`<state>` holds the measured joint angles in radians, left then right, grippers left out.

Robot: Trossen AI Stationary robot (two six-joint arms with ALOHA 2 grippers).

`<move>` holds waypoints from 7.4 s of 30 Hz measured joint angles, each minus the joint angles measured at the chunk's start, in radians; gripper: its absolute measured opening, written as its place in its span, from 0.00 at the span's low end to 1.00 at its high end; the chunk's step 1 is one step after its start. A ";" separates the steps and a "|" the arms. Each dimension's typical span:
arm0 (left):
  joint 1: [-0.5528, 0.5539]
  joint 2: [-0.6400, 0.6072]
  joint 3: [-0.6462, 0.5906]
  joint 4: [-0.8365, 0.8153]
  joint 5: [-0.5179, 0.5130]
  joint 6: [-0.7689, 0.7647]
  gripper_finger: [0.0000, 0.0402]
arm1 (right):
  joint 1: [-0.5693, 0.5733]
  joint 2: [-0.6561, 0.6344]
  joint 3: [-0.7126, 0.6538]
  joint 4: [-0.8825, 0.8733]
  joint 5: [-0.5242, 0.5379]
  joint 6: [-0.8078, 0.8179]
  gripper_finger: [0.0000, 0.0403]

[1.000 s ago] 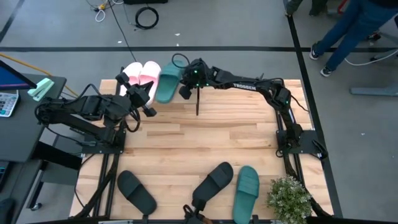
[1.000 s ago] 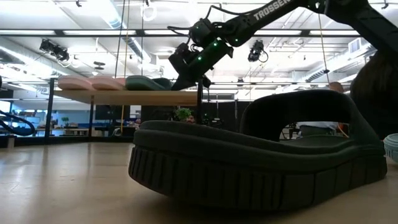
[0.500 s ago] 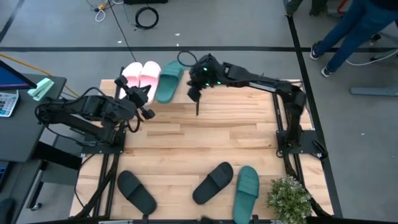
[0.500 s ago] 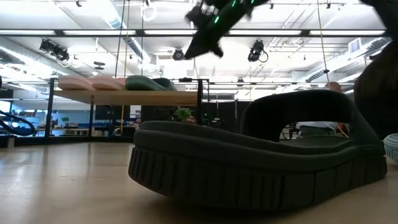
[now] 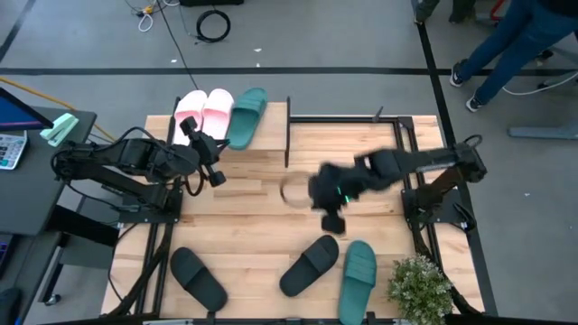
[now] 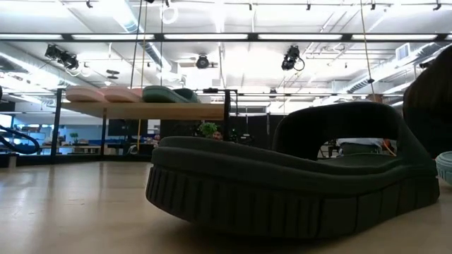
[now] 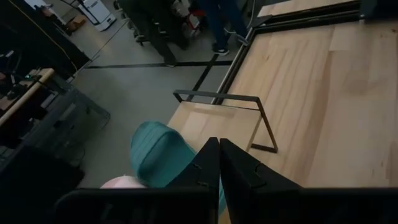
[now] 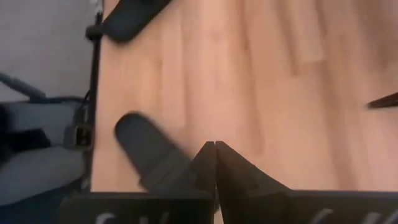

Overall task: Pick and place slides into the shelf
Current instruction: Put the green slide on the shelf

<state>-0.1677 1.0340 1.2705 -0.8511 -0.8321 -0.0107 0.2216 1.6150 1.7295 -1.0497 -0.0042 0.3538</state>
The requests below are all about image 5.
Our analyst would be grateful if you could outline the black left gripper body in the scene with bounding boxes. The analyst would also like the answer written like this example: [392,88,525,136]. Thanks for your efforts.
[179,116,228,188]

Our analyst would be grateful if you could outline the coiled black cable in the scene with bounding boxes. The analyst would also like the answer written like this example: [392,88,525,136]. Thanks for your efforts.
[195,9,232,45]

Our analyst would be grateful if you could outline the yellow cable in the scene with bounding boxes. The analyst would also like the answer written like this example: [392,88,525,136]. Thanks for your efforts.
[0,76,117,142]

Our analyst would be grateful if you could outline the person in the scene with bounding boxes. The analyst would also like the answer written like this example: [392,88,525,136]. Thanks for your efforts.
[449,0,578,113]
[413,0,478,24]

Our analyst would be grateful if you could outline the potted green plant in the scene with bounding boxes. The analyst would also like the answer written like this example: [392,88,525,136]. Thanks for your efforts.
[387,254,454,325]

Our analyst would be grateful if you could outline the grey desk foot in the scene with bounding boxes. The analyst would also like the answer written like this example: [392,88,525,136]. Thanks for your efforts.
[507,122,578,141]

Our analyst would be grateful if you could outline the mint green stapler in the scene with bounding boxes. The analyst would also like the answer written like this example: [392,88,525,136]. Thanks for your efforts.
[39,112,80,148]

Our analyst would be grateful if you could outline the green slide sandal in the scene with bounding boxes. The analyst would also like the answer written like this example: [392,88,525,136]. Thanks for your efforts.
[225,87,269,151]
[338,239,378,325]

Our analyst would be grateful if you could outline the grey calculator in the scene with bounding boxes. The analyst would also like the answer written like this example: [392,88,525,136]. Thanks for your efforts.
[0,130,29,172]

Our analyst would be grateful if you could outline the black slide sandal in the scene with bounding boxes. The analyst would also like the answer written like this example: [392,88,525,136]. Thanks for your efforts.
[170,246,229,312]
[278,234,340,298]

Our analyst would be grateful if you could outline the computer monitor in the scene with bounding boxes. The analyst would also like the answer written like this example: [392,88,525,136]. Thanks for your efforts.
[0,87,54,133]

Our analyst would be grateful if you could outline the black table frame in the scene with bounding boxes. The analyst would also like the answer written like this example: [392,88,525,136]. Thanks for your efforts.
[103,106,484,325]

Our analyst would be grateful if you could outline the black desk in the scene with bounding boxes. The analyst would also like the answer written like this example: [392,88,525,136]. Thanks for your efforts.
[0,107,98,238]

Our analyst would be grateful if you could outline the pink slide sandal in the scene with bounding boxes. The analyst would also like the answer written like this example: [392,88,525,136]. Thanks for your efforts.
[172,89,208,146]
[201,88,235,141]

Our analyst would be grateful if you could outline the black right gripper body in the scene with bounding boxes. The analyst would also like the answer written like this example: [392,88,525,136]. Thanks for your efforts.
[310,162,363,236]

